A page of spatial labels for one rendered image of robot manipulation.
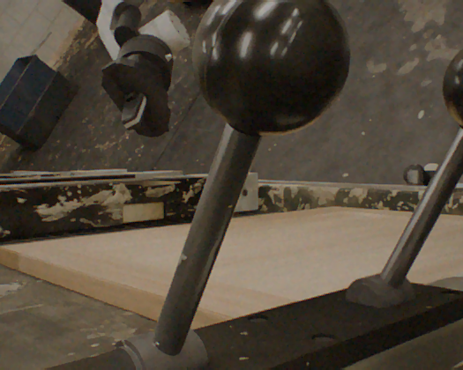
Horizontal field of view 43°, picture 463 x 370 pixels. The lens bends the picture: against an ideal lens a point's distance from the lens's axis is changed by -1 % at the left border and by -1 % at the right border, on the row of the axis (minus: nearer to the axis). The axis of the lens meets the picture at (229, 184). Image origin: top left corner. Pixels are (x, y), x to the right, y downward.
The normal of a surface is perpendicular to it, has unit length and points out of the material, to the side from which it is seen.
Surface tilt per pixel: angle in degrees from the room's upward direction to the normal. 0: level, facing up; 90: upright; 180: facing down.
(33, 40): 90
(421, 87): 0
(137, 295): 33
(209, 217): 57
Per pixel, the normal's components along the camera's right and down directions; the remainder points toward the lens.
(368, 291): -0.75, 0.05
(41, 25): 0.59, 0.16
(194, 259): -0.30, 0.33
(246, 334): -0.02, -1.00
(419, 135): -0.64, -0.50
